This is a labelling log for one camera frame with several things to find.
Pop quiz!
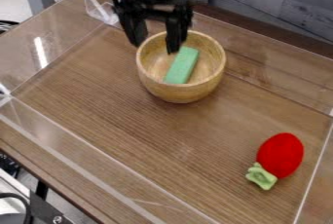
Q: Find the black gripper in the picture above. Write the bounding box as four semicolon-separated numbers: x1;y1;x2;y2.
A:
113;0;194;54

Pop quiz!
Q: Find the red plush strawberry toy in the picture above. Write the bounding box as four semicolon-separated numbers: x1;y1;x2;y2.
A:
246;132;305;191

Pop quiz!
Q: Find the green rectangular block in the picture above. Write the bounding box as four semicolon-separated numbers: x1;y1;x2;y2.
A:
165;47;199;84

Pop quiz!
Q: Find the black table leg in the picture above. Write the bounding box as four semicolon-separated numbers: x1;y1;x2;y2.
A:
35;181;48;200

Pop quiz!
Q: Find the brown wooden bowl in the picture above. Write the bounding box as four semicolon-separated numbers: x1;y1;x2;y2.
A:
135;31;226;103

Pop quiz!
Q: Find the black cable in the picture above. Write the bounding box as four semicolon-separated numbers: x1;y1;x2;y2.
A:
0;192;34;224

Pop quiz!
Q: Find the clear acrylic corner bracket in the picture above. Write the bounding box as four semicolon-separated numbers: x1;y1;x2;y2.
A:
83;0;119;25

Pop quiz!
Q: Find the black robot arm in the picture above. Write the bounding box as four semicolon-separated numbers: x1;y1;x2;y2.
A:
113;0;194;54

